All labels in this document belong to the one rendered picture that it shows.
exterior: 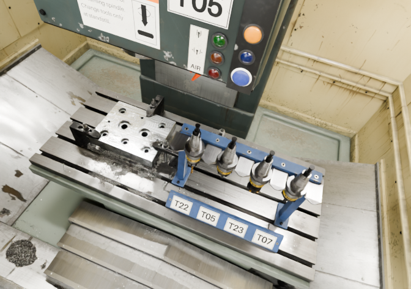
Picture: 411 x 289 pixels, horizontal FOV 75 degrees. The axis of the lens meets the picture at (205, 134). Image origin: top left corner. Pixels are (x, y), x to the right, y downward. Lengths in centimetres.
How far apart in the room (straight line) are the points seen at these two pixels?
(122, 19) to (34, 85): 134
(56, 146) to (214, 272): 85
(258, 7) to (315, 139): 157
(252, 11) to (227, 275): 101
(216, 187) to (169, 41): 77
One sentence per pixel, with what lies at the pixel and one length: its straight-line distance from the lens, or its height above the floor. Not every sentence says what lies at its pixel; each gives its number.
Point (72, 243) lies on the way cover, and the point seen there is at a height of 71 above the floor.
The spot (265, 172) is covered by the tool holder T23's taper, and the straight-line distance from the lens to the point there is 80.
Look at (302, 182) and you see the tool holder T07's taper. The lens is 81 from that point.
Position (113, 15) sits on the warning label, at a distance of 52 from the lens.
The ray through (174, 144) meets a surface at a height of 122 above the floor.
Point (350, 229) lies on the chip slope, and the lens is 139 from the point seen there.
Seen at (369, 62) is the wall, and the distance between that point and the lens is 165.
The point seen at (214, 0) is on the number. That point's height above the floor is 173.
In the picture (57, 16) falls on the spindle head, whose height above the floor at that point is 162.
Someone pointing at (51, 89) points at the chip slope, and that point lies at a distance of 180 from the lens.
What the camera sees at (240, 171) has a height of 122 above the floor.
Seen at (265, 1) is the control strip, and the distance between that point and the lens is 40.
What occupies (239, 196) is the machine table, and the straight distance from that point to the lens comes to 114.
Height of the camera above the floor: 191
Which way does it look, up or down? 52 degrees down
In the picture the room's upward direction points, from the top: 10 degrees clockwise
